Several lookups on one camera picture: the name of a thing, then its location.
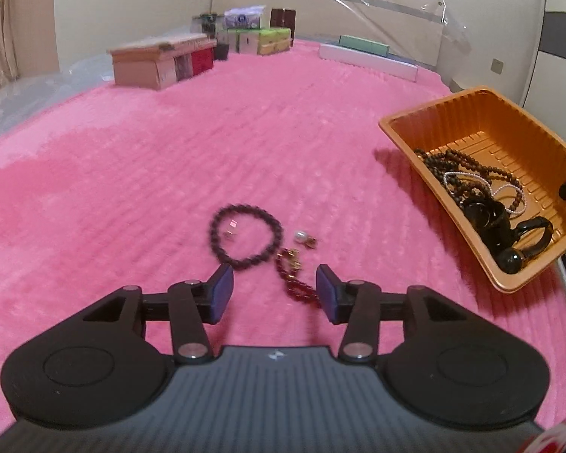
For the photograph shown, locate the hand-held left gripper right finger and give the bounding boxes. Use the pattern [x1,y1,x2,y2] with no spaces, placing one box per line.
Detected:
[314,264,469,365]

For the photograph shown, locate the dark brown box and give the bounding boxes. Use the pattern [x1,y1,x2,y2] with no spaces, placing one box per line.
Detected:
[270,8,297,42]

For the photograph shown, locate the dark maroon bead bracelet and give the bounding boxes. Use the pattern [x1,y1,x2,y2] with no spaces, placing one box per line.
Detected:
[208,203,285,271]

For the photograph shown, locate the pink blanket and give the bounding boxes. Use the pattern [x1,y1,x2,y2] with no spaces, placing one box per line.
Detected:
[0,38,566,441]

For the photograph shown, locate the brown cardboard box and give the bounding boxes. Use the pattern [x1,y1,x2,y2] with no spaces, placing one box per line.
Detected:
[108,33,218,91]

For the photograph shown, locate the orange plastic tray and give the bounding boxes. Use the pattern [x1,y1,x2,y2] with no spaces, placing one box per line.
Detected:
[378,86,566,294]

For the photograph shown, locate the green yellow tissue box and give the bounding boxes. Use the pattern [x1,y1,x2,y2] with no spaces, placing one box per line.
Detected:
[257,27,293,56]

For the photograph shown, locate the white pearl bracelet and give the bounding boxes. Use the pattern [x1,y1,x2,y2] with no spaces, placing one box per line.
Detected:
[442,171,528,216]

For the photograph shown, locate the blue white tissue pack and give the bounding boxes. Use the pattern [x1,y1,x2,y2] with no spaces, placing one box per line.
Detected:
[223,5,268,30]

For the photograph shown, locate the long white box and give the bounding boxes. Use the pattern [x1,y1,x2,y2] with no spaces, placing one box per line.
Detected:
[319,42,420,82]

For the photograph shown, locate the brown bead necklace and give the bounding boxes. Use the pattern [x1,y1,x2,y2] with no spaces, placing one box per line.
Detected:
[414,148,524,215]

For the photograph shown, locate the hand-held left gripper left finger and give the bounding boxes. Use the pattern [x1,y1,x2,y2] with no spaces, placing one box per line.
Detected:
[82,263,235,365]

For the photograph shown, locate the clear plastic sheet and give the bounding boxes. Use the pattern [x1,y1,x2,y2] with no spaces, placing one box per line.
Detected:
[306,0,468,52]

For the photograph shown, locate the white green tissue box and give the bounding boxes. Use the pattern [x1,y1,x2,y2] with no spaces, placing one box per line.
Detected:
[227,28,261,55]

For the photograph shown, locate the red bead bracelet gold charm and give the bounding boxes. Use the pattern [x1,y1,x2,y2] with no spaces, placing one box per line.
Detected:
[275,247,321,305]

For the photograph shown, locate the dark glass jar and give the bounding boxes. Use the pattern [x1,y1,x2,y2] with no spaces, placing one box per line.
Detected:
[192,12,218,39]

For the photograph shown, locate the cream bed headboard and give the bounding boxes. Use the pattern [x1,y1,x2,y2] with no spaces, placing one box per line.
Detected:
[212,0,446,67]

